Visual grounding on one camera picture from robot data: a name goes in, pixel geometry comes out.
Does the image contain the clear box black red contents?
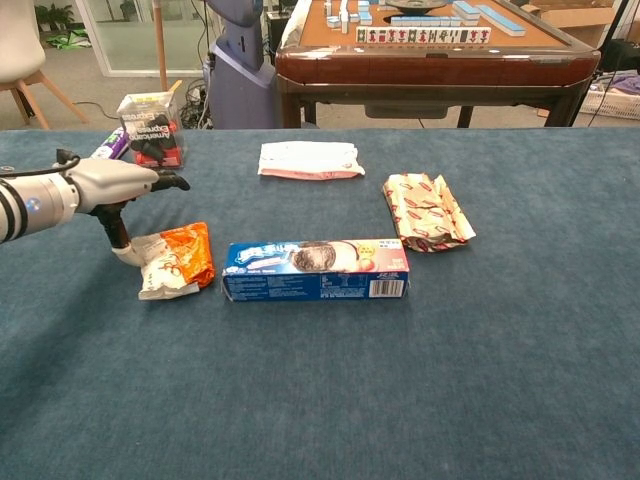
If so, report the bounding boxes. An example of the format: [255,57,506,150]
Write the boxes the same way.
[116,92,185,170]

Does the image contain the white and pink snack packet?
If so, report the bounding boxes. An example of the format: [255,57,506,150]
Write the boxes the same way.
[257,141,367,181]

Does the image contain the purple white small box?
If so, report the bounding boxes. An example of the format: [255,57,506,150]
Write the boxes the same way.
[90,127,126,161]

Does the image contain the blue backed mahjong tile row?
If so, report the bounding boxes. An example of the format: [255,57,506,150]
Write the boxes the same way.
[390,15,464,28]

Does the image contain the white plastic basket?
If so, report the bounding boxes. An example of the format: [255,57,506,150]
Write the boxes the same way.
[579,82,640,121]

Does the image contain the black floor cable bundle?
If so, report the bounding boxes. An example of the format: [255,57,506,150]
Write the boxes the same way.
[177,79,214,130]

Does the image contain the white chair wooden legs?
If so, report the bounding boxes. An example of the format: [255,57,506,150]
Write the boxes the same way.
[0,0,91,131]

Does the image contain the orange white snack bag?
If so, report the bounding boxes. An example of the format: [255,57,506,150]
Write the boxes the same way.
[133,221,217,302]

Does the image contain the blue backed mahjong tile stack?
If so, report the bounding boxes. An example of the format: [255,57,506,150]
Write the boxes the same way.
[451,0,482,21]

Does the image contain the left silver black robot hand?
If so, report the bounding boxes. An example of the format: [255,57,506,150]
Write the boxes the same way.
[67,157,192,266]

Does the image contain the wooden pole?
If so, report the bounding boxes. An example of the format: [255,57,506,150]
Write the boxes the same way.
[152,0,169,92]

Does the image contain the blue cookie box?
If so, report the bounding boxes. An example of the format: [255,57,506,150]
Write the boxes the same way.
[221,238,412,304]

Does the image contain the scattered blue mahjong tile cluster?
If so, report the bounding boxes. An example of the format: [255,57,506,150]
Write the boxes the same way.
[323,0,374,35]

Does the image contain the brown mahjong table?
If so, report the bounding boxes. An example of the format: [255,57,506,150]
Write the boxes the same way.
[274,0,602,129]

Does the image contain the long blue mahjong tile row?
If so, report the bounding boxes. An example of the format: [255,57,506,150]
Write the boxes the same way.
[477,4,527,37]

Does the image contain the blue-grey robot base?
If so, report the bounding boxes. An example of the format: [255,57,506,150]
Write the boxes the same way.
[205,0,281,130]

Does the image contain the cream red-print snack wrapper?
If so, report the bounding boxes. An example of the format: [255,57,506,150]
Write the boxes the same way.
[382,172,477,254]

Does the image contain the face-up mahjong tile row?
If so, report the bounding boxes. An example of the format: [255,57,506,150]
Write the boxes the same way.
[355,25,493,45]

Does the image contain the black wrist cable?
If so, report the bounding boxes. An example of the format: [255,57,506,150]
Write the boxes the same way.
[0,148,81,179]

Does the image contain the green potted plant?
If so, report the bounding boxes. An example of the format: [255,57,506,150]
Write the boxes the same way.
[34,3,76,31]

